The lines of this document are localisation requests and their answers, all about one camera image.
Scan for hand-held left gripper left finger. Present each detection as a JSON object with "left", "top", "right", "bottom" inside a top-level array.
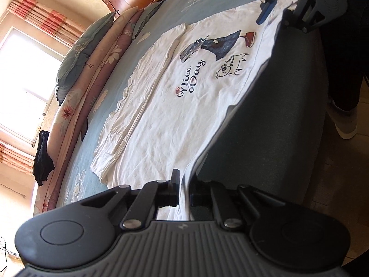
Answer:
[{"left": 81, "top": 169, "right": 181, "bottom": 232}]

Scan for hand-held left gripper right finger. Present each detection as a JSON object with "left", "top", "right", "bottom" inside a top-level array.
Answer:
[{"left": 190, "top": 179, "right": 286, "bottom": 232}]

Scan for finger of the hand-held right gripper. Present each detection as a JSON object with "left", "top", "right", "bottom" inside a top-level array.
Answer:
[
  {"left": 251, "top": 0, "right": 290, "bottom": 25},
  {"left": 284, "top": 0, "right": 327, "bottom": 34}
]

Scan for white printed t-shirt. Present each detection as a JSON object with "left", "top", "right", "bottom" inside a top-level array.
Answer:
[{"left": 91, "top": 0, "right": 299, "bottom": 221}]

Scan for person's dark trouser leg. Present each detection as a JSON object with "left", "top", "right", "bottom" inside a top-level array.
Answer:
[{"left": 318, "top": 0, "right": 369, "bottom": 114}]

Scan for black smartphone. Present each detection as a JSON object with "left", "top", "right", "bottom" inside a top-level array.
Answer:
[{"left": 80, "top": 118, "right": 89, "bottom": 142}]

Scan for person's grey white shoe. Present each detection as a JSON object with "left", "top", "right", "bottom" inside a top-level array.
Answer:
[{"left": 327, "top": 98, "right": 360, "bottom": 141}]

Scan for small blue-grey pillow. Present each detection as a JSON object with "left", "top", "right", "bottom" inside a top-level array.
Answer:
[{"left": 133, "top": 1, "right": 163, "bottom": 39}]

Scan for mauve floral folded quilt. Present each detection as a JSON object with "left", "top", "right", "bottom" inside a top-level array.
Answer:
[{"left": 43, "top": 9, "right": 145, "bottom": 211}]

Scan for cream floral folded quilt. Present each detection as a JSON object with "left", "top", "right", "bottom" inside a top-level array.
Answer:
[{"left": 35, "top": 6, "right": 139, "bottom": 215}]

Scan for black garment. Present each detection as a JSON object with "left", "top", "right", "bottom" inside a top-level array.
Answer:
[{"left": 33, "top": 130, "right": 55, "bottom": 187}]

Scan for large blue-grey pillow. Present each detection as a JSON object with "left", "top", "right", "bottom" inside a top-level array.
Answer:
[{"left": 55, "top": 12, "right": 117, "bottom": 106}]

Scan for bright window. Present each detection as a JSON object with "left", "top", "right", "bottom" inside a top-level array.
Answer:
[{"left": 0, "top": 27, "right": 62, "bottom": 145}]

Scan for black power cables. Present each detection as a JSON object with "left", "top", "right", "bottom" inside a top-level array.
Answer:
[{"left": 0, "top": 236, "right": 18, "bottom": 259}]

